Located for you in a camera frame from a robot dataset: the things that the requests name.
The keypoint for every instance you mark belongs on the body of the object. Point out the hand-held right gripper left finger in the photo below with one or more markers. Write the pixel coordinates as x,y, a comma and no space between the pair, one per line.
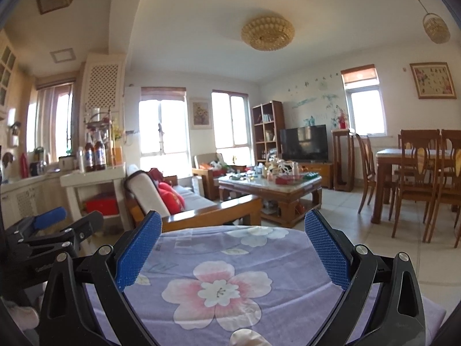
138,248

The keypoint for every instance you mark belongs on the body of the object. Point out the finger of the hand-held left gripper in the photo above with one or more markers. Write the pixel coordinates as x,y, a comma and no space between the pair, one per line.
50,218
83,232

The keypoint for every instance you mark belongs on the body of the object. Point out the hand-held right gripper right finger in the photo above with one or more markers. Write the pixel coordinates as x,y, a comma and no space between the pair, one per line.
327,248

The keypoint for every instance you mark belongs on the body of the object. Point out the person's left hand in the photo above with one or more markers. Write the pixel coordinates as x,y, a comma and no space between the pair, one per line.
23,319

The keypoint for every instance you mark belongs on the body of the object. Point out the person's right hand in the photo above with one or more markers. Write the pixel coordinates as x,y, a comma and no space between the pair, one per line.
248,338

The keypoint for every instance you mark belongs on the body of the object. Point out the red box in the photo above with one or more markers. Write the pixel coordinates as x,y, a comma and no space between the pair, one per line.
102,205

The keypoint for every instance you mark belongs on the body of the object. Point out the white kitchen counter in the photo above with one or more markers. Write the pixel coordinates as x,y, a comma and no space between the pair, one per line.
25,187

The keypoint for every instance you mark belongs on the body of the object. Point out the purple floral tablecloth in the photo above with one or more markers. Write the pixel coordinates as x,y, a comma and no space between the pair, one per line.
288,277

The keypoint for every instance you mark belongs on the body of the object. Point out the white side cabinet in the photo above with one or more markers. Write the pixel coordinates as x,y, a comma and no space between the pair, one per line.
93,178

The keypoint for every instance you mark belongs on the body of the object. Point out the white cushion with black trim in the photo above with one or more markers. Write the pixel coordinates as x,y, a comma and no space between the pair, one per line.
144,191

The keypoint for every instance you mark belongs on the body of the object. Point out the red thermos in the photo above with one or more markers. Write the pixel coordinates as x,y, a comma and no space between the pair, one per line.
24,165

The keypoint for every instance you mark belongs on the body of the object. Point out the red cushion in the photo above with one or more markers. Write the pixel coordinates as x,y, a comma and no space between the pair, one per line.
173,200

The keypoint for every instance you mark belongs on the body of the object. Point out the wooden coffee table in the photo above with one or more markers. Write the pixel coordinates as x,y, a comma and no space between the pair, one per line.
284,194

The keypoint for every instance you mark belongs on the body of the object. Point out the wooden television cabinet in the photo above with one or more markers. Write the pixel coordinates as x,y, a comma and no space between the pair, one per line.
322,174

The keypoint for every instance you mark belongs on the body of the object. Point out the brown glass bottle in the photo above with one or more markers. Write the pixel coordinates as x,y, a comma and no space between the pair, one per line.
101,153
90,155

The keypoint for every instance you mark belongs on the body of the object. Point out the coffee table clutter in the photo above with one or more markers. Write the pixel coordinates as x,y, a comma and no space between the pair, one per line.
284,171

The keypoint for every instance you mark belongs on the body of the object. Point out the balcony window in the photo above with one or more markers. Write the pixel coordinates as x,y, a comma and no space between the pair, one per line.
61,122

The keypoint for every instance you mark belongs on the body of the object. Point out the wooden sofa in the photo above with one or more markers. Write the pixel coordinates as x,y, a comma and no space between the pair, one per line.
230,207

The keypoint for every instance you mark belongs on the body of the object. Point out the wooden dining chair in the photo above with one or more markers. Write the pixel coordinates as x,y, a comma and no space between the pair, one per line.
419,137
360,151
452,137

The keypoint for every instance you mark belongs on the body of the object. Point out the black television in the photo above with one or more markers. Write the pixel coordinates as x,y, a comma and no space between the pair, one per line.
304,144

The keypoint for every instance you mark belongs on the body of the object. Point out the wooden armchair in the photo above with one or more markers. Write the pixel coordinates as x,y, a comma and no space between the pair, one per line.
203,160

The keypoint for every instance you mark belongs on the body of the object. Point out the tall wooden plant stand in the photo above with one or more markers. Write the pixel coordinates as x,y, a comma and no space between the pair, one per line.
342,133

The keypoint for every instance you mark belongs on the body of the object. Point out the wooden dining table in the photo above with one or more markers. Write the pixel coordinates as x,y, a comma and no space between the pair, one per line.
396,153

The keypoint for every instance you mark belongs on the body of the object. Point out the large window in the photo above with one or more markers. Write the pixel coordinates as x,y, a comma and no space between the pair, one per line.
173,129

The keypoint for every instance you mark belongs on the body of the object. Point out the red flower vase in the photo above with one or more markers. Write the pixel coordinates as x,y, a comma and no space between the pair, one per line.
342,124

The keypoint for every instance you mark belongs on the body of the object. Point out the wooden bookshelf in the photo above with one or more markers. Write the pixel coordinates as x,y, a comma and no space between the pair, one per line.
281,115

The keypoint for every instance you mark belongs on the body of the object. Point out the small window with blind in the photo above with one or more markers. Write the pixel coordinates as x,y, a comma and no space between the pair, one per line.
367,111

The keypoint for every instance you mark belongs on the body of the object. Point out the white lattice column cover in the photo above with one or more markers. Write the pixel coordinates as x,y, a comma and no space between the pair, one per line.
104,83

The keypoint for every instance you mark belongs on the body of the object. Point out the small framed flower picture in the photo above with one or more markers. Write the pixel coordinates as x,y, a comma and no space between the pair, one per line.
200,113

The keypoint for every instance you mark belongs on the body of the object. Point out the narrow window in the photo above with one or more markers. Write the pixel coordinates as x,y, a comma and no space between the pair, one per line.
223,122

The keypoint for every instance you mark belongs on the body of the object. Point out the square ceiling vent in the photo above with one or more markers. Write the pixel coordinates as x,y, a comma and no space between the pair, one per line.
63,56

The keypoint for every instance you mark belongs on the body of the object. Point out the large framed floral picture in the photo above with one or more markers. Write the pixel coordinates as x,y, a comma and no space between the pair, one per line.
432,81

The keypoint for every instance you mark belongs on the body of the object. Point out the round crystal ceiling lamp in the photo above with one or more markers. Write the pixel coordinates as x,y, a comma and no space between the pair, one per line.
268,32

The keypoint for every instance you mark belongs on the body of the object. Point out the crystal pendant lamp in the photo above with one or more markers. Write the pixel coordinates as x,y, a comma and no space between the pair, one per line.
435,29

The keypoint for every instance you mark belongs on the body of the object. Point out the white wall boiler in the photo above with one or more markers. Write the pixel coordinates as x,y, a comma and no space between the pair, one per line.
131,111

